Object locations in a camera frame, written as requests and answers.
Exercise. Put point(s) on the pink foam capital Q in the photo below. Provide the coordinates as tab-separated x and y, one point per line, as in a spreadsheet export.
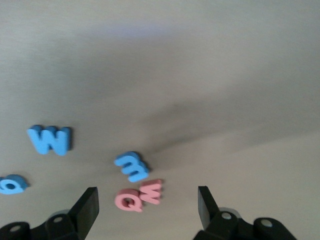
120	201

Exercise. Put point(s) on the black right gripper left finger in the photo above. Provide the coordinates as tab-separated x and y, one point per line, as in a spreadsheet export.
85	215

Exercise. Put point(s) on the pink foam small w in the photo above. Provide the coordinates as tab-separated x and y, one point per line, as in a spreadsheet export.
151	193

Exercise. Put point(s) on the blue foam small m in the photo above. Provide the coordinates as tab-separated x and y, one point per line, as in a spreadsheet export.
132	166

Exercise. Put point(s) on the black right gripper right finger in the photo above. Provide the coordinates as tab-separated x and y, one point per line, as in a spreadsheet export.
208	210

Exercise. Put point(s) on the blue foam capital W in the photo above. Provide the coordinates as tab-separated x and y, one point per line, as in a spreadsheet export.
51	143

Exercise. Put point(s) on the blue foam small g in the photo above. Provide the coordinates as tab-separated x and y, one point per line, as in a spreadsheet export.
18	186

